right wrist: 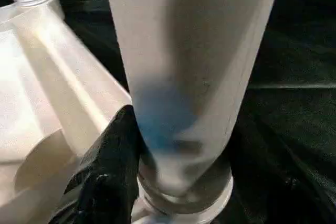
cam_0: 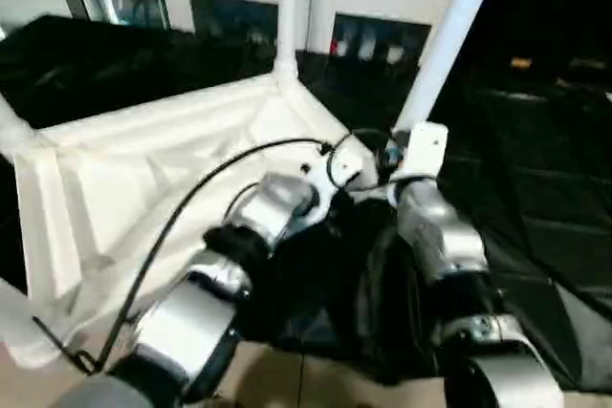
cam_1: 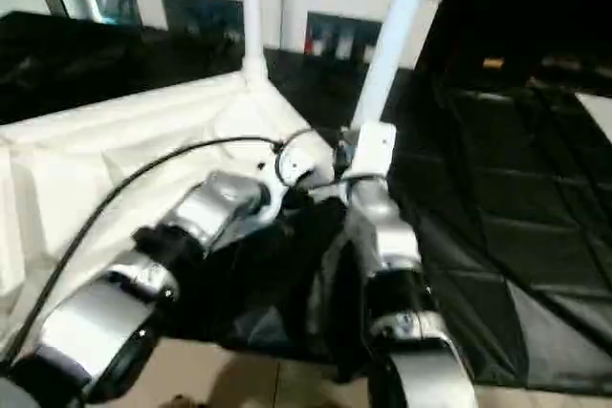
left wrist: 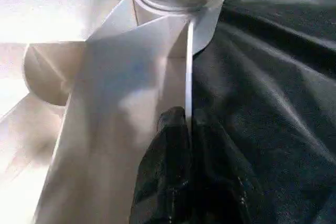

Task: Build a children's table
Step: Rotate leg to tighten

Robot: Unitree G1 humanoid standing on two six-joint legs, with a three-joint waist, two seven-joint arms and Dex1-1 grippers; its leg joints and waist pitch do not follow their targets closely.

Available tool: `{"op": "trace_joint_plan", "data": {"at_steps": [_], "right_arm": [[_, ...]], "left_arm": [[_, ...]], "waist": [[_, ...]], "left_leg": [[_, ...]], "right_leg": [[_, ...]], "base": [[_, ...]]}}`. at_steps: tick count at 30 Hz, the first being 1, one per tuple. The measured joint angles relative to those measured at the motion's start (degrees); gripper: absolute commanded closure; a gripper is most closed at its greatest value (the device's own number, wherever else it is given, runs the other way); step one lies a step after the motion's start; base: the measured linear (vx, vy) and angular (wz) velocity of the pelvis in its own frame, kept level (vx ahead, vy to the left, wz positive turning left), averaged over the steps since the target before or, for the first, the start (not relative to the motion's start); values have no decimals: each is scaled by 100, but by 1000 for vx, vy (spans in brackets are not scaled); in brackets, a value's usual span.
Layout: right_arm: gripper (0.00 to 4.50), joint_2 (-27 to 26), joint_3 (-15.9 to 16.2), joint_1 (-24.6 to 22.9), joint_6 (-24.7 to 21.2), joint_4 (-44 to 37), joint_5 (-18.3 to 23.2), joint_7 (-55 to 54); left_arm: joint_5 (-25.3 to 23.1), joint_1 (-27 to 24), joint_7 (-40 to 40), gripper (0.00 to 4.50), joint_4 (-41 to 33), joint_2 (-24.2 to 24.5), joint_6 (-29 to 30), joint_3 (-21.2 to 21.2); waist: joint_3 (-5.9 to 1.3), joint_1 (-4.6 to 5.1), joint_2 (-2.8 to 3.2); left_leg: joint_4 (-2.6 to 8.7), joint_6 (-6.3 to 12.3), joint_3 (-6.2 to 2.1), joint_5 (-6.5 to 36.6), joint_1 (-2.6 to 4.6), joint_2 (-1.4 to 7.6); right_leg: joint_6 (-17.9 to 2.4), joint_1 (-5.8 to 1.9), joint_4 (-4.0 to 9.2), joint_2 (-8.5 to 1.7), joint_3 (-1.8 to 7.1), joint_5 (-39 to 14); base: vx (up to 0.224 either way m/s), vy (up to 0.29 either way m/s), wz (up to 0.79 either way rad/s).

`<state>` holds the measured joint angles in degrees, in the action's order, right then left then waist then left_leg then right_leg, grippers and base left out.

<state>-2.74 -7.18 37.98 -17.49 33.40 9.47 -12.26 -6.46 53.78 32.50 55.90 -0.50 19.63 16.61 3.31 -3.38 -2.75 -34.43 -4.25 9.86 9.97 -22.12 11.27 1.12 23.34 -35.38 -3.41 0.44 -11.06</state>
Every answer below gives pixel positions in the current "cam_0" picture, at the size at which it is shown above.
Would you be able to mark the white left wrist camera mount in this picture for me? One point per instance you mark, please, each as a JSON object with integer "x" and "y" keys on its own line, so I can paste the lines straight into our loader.
{"x": 344, "y": 169}

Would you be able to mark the black work mat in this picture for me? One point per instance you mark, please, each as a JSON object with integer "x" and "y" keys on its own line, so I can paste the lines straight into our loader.
{"x": 535, "y": 188}

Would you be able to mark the small yellow tag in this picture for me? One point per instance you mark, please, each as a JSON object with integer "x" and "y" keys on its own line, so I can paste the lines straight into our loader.
{"x": 521, "y": 63}

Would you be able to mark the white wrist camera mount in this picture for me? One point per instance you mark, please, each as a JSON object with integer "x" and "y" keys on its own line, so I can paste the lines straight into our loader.
{"x": 421, "y": 150}
{"x": 344, "y": 169}

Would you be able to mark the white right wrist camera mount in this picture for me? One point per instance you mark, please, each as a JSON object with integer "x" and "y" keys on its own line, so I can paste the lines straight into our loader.
{"x": 421, "y": 150}

